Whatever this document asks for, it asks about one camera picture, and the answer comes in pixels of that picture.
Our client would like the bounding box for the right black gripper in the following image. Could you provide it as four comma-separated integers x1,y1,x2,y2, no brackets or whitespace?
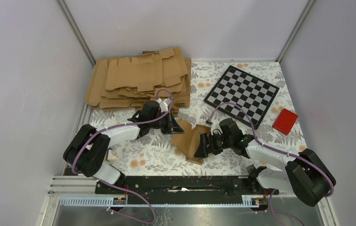
194,131,233,158

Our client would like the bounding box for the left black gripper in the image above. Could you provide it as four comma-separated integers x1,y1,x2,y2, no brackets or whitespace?
149,110,184,135

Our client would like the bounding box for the brown cardboard box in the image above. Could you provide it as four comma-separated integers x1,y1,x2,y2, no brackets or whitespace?
170,119,210,165

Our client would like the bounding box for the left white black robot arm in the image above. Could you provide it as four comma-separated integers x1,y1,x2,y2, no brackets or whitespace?
63,100,184,194

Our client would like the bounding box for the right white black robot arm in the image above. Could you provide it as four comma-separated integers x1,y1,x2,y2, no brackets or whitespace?
194,118,336,207

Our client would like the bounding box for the red box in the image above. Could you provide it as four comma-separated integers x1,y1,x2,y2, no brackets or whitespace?
272,108,298,135

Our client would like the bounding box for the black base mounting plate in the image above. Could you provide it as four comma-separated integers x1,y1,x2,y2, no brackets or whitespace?
95,176,273,204

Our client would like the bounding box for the black white checkerboard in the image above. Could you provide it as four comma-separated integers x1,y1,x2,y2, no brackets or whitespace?
204,65,279,129

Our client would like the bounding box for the stack of flat cardboard boxes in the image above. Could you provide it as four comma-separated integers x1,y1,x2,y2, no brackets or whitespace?
84,47,191,115

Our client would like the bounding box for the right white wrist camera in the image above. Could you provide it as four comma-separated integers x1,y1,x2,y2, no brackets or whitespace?
210,122,222,135

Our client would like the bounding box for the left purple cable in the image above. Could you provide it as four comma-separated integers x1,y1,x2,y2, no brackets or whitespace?
71,89,175,225

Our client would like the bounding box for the purple cable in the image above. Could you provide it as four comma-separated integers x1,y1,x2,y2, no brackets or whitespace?
71,89,175,225
206,102,336,226

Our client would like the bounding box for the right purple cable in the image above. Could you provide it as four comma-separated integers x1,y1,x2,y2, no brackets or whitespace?
206,102,336,226

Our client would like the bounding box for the slotted grey cable duct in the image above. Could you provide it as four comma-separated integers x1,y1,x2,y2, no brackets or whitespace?
59,195,259,208

